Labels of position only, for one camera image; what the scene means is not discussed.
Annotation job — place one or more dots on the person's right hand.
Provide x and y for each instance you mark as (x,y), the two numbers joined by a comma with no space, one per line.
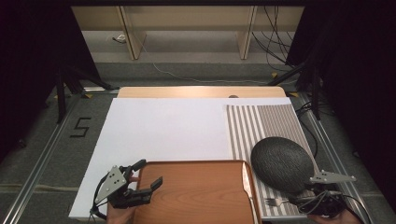
(351,219)

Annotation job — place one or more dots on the white floor socket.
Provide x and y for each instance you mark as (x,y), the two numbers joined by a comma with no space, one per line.
(120,38)

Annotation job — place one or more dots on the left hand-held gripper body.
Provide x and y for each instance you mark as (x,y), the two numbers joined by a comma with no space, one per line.
(112,185)

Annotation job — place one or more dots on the white board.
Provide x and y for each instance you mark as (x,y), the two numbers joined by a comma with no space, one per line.
(162,130)

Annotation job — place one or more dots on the dark curtain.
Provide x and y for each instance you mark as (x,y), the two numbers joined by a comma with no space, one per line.
(358,77)
(31,62)

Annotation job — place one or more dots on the dark round textured plate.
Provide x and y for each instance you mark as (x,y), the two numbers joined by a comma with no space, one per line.
(280,161)

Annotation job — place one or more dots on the brown wooden tray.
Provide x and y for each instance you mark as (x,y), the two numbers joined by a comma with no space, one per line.
(196,193)

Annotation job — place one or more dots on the black metal stand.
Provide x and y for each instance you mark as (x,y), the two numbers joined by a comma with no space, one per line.
(316,93)
(61,93)

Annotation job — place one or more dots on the beige shelf unit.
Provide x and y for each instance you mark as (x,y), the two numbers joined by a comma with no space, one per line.
(186,18)

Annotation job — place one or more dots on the silver fork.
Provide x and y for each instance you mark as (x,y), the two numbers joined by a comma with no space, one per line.
(281,202)

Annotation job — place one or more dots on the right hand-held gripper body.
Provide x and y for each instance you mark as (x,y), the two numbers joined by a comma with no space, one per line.
(330,178)

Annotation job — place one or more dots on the dark round table grommet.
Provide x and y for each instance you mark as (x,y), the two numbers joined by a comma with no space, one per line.
(233,96)

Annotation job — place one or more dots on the person's left hand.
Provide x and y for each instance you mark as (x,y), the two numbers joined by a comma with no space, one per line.
(120,216)

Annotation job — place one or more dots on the aluminium floor rail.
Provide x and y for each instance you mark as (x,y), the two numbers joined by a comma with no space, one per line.
(333,152)
(40,161)

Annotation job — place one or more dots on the striped placemat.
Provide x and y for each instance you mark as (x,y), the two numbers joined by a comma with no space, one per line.
(280,121)

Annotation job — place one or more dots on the short silver metal bar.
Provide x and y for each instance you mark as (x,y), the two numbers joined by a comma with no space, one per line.
(99,89)

